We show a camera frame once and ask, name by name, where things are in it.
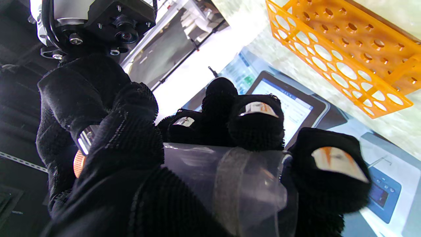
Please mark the orange tube cap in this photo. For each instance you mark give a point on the orange tube cap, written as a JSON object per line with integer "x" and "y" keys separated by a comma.
{"x": 79, "y": 164}

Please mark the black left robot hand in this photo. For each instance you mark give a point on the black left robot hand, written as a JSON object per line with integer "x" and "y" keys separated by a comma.
{"x": 250, "y": 125}

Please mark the printed laboratory backdrop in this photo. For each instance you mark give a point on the printed laboratory backdrop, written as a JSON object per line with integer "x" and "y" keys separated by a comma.
{"x": 361, "y": 148}

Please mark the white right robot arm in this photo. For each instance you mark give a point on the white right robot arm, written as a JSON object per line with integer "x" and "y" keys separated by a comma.
{"x": 56, "y": 16}

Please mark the clear plastic test tube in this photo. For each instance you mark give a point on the clear plastic test tube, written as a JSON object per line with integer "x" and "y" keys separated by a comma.
{"x": 230, "y": 184}

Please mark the orange test tube rack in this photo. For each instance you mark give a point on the orange test tube rack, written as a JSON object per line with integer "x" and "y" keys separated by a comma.
{"x": 345, "y": 49}

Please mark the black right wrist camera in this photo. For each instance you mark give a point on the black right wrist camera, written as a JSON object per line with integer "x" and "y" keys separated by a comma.
{"x": 121, "y": 23}

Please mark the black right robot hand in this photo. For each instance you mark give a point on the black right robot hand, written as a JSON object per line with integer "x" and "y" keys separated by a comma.
{"x": 98, "y": 108}

